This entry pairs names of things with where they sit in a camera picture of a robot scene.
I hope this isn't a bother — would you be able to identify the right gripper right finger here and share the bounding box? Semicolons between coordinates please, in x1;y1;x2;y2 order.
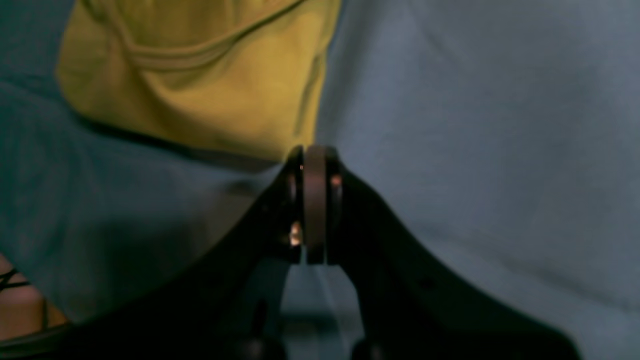
325;148;581;360

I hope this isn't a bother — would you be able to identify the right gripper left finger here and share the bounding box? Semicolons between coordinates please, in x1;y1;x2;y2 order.
1;145;329;360

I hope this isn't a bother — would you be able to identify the olive green t-shirt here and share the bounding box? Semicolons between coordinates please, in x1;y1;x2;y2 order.
56;0;342;162

